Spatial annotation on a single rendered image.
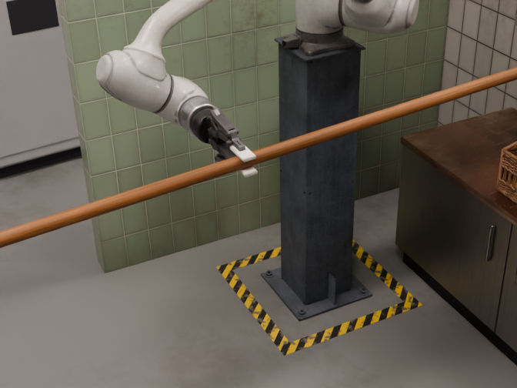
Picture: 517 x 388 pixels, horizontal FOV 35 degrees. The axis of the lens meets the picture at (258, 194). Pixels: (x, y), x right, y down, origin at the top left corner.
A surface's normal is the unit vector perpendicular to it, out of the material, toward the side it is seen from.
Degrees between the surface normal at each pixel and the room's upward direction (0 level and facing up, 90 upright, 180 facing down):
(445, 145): 0
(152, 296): 0
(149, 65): 66
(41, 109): 90
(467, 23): 90
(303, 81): 90
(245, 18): 90
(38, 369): 0
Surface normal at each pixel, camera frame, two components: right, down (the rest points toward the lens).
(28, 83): 0.51, 0.43
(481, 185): -0.03, -0.85
